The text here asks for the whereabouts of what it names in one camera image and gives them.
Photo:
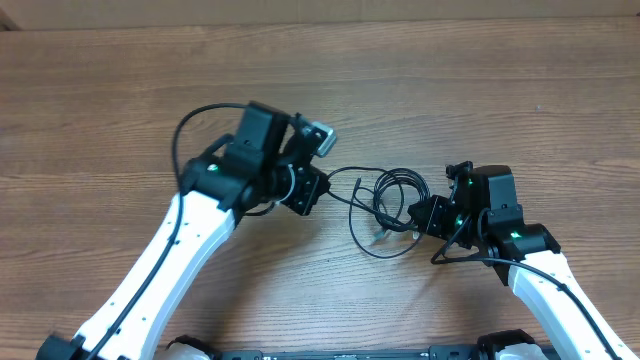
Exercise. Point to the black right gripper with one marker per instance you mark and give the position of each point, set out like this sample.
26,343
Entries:
431,217

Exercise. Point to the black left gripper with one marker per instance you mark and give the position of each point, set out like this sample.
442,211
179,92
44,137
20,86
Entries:
306,191

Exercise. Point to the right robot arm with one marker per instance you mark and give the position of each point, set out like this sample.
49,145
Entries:
483,214

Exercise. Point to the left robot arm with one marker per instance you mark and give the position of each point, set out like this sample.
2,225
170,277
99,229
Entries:
267,161

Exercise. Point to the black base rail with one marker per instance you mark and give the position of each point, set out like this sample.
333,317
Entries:
189,348

